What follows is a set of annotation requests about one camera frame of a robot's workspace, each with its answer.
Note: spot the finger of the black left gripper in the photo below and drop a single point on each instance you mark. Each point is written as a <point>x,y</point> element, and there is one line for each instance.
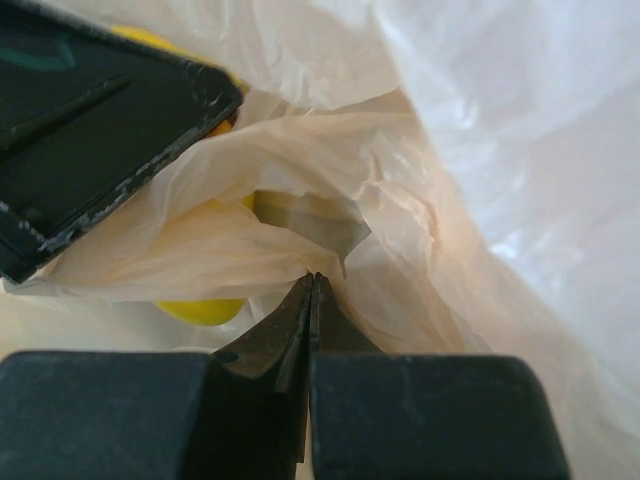
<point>87,118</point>

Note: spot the orange translucent plastic bag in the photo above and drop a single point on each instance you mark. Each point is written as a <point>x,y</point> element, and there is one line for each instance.
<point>466,173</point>

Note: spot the yellow fruit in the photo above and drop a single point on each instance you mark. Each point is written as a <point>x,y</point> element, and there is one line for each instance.
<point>211,312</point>

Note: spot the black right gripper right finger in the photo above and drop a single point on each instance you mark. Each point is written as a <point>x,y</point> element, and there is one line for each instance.
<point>376,415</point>

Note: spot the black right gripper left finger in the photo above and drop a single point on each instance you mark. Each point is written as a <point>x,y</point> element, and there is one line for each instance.
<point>238,413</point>

